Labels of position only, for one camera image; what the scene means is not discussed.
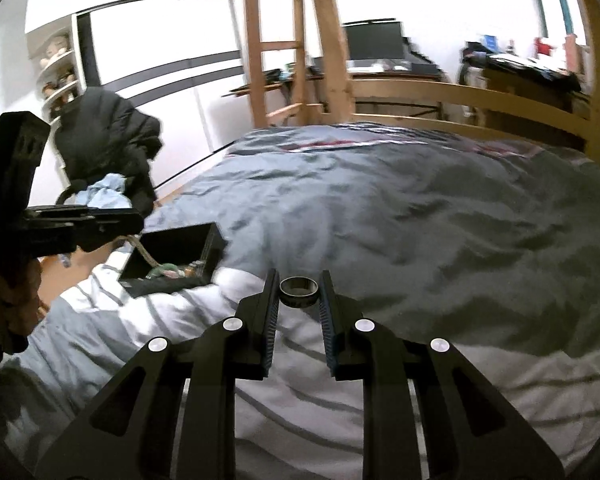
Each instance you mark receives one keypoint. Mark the white wardrobe grey stripes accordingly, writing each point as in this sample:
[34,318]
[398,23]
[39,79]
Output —
[176,60]

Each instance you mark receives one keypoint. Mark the left hand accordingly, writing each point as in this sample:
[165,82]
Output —
[19,309]

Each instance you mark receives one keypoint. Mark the light blue cloth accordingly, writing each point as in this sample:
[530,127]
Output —
[107,193]

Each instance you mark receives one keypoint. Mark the cluttered wooden desk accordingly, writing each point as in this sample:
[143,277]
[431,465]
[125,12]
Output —
[490,91]

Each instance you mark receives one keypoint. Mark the black computer monitor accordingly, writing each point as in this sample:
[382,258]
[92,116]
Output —
[375,40]

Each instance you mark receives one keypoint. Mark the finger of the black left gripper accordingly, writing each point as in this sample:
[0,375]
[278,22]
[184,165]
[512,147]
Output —
[87,222]

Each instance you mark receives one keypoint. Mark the wooden bed frame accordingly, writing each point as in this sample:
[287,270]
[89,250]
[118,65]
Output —
[440,28]

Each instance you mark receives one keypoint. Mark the white shelf with toys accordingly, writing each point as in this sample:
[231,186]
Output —
[54,50]

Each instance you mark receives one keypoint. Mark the black jacket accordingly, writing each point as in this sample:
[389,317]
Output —
[101,133]

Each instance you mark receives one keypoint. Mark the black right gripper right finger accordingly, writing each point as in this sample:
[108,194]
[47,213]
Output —
[358,348]

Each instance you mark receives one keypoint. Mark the green jade bangle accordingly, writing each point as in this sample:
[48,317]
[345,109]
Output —
[167,270]

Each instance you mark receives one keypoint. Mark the black office chair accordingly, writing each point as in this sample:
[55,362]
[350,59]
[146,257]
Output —
[138,186]

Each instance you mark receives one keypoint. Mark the black jewelry box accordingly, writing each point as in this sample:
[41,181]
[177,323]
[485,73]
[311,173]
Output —
[197,249]

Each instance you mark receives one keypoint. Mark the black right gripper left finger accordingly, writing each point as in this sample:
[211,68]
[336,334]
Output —
[194,397]

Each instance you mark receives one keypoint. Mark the grey white striped duvet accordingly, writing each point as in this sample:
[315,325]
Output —
[492,246]

